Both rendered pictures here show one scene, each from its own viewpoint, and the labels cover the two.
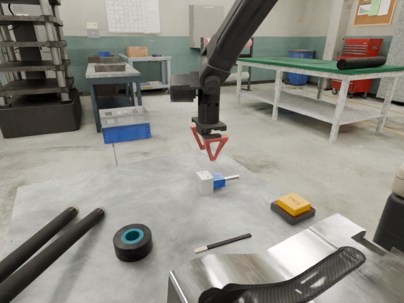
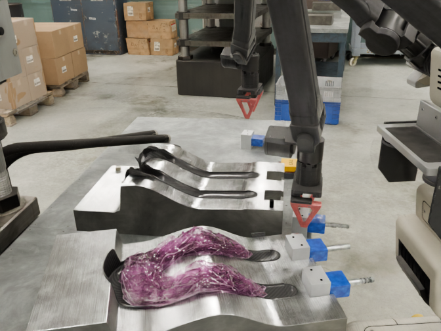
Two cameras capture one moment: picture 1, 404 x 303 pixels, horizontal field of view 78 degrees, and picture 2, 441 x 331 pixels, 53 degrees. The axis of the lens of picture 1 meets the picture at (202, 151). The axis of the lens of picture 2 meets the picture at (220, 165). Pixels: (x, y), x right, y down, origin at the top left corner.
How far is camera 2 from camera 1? 1.01 m
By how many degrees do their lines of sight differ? 34
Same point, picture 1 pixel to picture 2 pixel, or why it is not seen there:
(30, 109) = (209, 65)
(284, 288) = (199, 171)
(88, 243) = not seen: hidden behind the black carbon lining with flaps
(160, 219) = (198, 152)
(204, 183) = (243, 138)
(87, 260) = not seen: hidden behind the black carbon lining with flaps
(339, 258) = (245, 175)
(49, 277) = (124, 155)
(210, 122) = (247, 87)
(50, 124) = (226, 85)
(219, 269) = (170, 148)
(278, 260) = (214, 166)
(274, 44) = not seen: outside the picture
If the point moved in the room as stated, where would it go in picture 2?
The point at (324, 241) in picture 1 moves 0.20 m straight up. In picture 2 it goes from (249, 168) to (250, 96)
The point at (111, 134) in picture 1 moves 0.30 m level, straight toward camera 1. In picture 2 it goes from (285, 110) to (279, 120)
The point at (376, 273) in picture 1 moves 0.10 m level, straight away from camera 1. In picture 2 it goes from (251, 181) to (289, 178)
